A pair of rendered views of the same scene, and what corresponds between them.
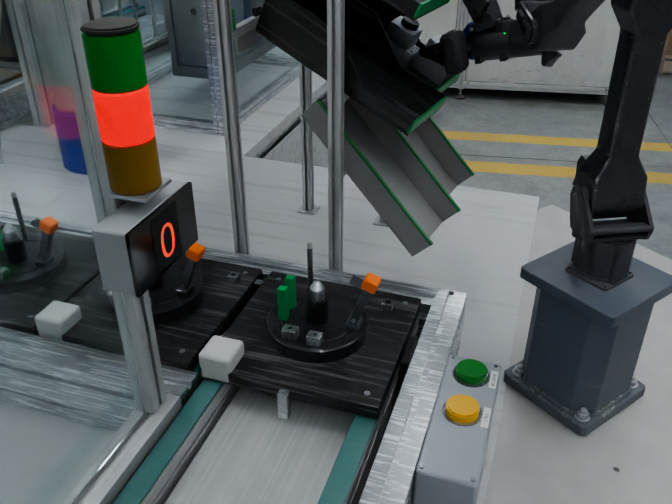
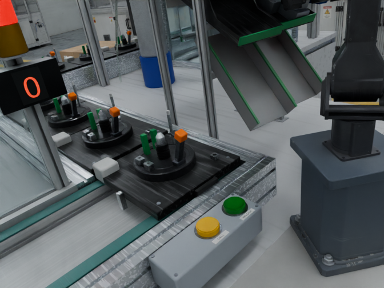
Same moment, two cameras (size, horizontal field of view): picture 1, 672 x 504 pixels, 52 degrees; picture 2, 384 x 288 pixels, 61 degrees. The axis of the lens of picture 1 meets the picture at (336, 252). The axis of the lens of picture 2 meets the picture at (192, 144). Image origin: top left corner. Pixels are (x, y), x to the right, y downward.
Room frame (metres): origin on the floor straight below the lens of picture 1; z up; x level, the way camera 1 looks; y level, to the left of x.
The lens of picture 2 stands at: (0.25, -0.37, 1.35)
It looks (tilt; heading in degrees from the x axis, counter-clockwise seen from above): 28 degrees down; 32
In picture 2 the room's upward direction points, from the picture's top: 9 degrees counter-clockwise
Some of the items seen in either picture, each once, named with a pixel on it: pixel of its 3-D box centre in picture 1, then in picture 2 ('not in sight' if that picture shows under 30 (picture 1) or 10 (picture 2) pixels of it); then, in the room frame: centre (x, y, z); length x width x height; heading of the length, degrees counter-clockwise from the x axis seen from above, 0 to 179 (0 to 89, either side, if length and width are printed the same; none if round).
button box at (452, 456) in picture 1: (459, 429); (210, 242); (0.61, -0.15, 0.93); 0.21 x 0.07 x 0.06; 162
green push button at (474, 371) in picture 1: (471, 374); (234, 207); (0.68, -0.17, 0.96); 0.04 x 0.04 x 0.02
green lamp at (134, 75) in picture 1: (115, 58); not in sight; (0.62, 0.20, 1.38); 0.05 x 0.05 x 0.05
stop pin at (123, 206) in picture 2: (284, 403); (122, 200); (0.64, 0.06, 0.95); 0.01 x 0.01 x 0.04; 72
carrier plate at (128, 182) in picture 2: (317, 335); (166, 167); (0.76, 0.03, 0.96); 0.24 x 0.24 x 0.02; 72
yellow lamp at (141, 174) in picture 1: (132, 161); (8, 39); (0.62, 0.20, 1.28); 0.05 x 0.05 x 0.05
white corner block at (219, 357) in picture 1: (221, 358); (106, 170); (0.70, 0.15, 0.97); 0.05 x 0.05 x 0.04; 72
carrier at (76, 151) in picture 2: (151, 272); (104, 123); (0.84, 0.27, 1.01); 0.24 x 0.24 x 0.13; 72
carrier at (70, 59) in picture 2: not in sight; (89, 50); (1.68, 1.13, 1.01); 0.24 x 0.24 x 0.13; 72
